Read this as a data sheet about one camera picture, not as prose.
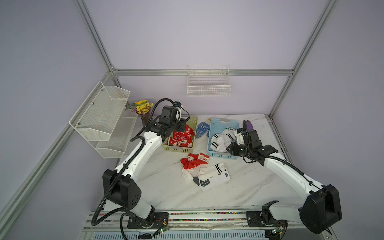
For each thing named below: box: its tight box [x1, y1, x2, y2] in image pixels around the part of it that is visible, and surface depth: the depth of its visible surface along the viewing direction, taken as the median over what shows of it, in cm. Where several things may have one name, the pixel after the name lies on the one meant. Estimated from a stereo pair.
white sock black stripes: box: [209, 127, 237, 152], surface depth 101 cm
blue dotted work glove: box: [195, 122, 211, 139], surface depth 113 cm
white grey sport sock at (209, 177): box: [193, 162, 231, 192], surface depth 88 cm
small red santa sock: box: [180, 152, 210, 170], surface depth 96 cm
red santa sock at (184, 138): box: [169, 124, 195, 148], surface depth 100 cm
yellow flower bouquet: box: [124, 99, 154, 114], surface depth 95 cm
